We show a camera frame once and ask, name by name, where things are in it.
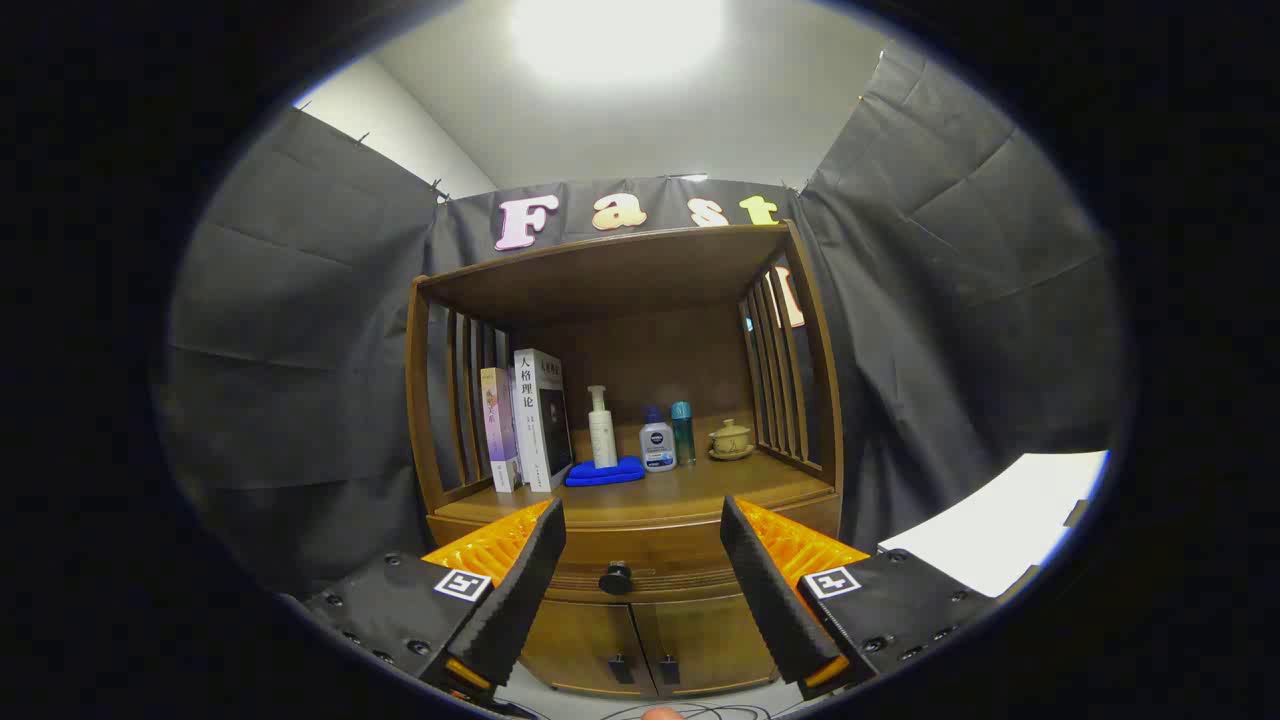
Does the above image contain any white table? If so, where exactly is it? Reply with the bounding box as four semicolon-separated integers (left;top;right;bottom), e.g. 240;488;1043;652
878;450;1111;599

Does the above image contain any blue folded cloth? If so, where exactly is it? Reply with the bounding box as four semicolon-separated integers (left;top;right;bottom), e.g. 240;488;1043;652
565;456;646;488

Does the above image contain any black backdrop cloth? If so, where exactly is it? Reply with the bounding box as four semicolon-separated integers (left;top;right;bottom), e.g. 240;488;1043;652
165;45;1126;601

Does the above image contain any yellow lidded teacup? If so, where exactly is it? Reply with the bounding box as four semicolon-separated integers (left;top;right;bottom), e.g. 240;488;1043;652
708;418;756;461

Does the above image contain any white bottle with blue cap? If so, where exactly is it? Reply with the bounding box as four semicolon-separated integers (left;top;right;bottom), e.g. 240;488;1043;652
640;406;678;473

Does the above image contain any wooden countertop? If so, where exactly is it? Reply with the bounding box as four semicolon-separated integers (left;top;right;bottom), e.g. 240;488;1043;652
435;445;836;526

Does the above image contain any brown wooden drawer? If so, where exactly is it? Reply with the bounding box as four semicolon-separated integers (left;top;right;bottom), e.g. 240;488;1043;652
427;492;843;606

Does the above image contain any white pump bottle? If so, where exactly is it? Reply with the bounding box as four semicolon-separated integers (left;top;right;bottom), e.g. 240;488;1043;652
587;385;619;469

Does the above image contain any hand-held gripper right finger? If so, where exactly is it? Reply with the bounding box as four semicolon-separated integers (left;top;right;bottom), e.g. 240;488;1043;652
720;494;1001;701

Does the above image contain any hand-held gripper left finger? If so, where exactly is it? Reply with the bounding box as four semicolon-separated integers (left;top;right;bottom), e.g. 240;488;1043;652
300;497;568;701

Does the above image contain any brown wooden cabinet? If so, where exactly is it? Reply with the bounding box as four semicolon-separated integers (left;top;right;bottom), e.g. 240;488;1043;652
404;221;846;698

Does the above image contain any purple book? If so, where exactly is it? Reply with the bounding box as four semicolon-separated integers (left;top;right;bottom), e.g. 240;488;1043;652
480;367;523;493

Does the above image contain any thick white book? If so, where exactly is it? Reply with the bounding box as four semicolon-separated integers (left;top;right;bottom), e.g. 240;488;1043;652
513;348;575;493

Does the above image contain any wooden cabinet door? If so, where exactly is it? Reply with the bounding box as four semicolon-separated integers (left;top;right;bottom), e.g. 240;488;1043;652
632;592;781;698
520;598;658;698

